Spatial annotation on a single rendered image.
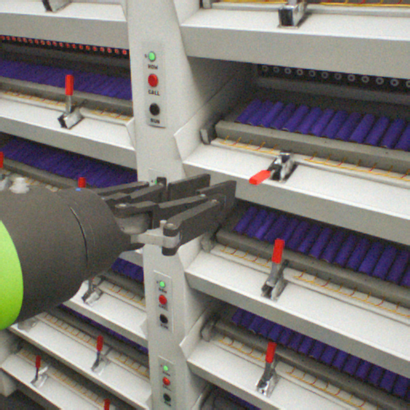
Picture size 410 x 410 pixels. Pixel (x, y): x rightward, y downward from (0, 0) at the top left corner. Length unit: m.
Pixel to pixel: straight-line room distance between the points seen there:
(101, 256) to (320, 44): 0.37
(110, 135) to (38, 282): 0.57
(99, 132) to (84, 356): 0.60
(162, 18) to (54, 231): 0.45
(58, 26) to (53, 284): 0.62
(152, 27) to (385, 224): 0.41
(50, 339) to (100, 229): 1.00
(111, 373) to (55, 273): 0.90
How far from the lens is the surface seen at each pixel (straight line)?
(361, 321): 0.75
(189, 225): 0.43
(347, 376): 0.89
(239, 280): 0.81
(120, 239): 0.39
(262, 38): 0.65
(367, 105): 0.77
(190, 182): 0.54
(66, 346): 1.33
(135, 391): 1.19
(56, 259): 0.34
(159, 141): 0.78
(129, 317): 1.06
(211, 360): 0.95
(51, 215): 0.35
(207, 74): 0.78
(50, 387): 1.52
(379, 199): 0.65
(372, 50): 0.60
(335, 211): 0.66
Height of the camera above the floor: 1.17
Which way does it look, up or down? 26 degrees down
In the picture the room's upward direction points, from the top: straight up
